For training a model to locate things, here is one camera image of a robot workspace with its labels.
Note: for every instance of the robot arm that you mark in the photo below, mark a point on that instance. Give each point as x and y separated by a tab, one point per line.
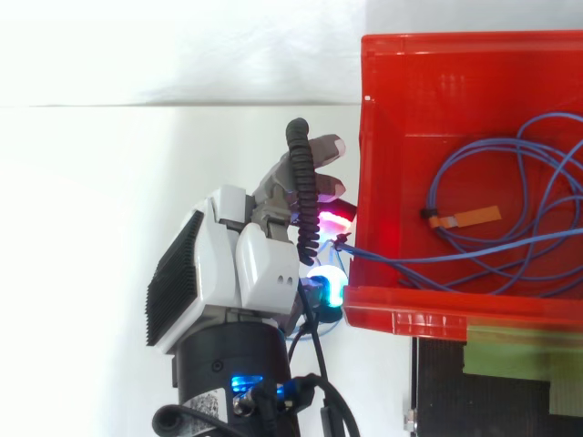
228	355

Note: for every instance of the red bin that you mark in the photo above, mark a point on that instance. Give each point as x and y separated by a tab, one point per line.
387	136

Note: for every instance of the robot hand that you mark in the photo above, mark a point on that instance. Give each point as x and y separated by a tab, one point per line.
218	268

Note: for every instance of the orange label tag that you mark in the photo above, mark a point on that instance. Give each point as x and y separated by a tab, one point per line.
478	215

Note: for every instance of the black stand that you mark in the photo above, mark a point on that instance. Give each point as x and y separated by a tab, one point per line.
478	405

